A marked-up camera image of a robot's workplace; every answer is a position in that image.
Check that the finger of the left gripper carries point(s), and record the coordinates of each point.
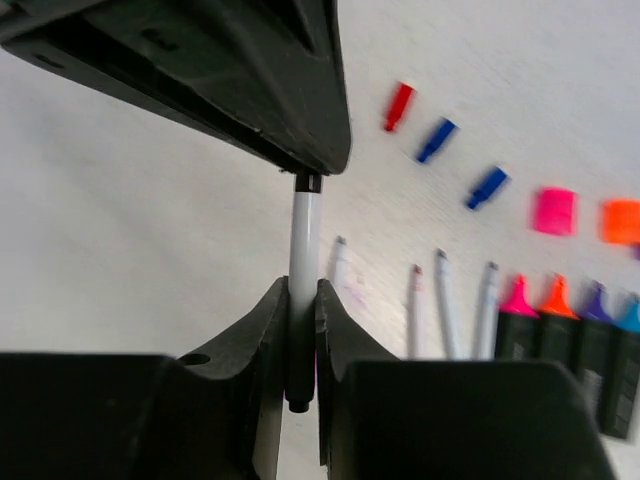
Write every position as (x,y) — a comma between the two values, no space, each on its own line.
(264,76)

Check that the blue cap highlighter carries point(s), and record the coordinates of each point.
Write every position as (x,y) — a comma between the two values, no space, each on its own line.
(622,380)

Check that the black thin pen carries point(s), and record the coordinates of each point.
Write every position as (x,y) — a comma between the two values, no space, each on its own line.
(302,291)

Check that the purple cap highlighter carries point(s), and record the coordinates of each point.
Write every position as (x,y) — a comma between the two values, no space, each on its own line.
(592,349)

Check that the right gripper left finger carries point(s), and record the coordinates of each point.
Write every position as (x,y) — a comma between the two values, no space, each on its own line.
(214,413)

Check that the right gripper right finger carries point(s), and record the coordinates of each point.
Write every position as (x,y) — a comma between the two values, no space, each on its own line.
(381,417)

